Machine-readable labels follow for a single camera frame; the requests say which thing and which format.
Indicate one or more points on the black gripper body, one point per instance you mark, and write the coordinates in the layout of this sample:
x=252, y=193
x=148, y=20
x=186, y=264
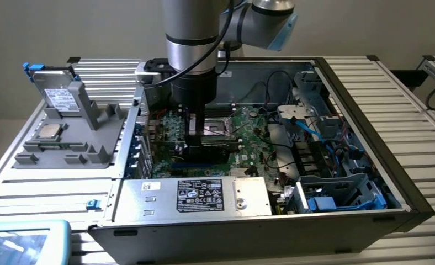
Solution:
x=194, y=89

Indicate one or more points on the black graphics card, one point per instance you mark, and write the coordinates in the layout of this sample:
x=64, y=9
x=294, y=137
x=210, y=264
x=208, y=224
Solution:
x=205, y=156

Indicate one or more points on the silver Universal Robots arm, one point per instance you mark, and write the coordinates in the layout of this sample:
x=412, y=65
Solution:
x=189, y=33

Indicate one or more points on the CPU socket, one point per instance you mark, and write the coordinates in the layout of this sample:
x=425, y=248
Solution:
x=218, y=125

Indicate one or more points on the black RAM slots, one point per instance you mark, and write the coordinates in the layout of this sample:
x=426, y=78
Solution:
x=220, y=110

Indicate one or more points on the green motherboard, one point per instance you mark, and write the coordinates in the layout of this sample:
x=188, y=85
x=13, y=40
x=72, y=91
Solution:
x=250, y=138

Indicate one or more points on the silver chipset heatsink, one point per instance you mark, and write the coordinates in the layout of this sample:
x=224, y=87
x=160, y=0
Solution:
x=244, y=172

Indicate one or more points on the silver power supply unit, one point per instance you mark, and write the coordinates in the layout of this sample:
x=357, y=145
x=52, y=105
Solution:
x=198, y=198

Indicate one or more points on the grey metal disk bay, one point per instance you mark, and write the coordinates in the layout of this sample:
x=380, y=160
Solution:
x=312, y=110

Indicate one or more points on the black fan shroud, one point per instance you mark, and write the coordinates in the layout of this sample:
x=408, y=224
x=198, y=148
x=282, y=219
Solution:
x=309, y=158

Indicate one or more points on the grey parts rack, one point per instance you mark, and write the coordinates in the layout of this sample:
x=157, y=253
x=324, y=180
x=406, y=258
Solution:
x=69, y=154

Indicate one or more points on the green RAM stick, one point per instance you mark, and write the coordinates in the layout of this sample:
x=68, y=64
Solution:
x=54, y=146

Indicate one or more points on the silver hard disk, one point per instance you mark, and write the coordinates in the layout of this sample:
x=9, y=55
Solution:
x=56, y=91

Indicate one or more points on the silver CPU chip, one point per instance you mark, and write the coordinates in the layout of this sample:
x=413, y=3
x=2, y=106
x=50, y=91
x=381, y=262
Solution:
x=49, y=131

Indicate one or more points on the blue table clamp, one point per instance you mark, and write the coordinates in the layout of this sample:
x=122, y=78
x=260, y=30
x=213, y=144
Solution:
x=92, y=204

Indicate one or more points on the open grey PC case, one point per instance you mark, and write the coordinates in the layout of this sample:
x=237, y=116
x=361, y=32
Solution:
x=238, y=237

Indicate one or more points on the blue disk caddy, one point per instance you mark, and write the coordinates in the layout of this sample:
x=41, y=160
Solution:
x=324, y=204

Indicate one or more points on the teal teach pendant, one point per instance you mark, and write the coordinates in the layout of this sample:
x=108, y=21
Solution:
x=21, y=243

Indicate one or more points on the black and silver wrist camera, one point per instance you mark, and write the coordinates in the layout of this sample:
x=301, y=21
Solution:
x=150, y=71

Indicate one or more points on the blue disk bracket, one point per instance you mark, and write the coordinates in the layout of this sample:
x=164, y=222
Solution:
x=33, y=67

